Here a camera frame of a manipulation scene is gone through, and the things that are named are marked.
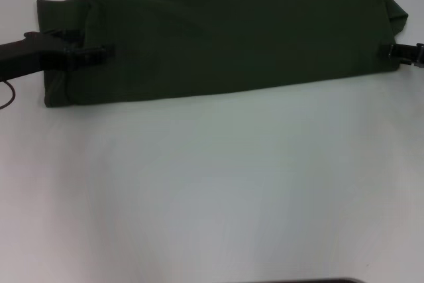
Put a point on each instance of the dark green FREE! t-shirt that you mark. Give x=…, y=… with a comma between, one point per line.
x=215, y=41

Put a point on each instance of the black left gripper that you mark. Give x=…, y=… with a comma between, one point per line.
x=30, y=54

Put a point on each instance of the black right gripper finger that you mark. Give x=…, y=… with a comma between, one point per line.
x=402, y=52

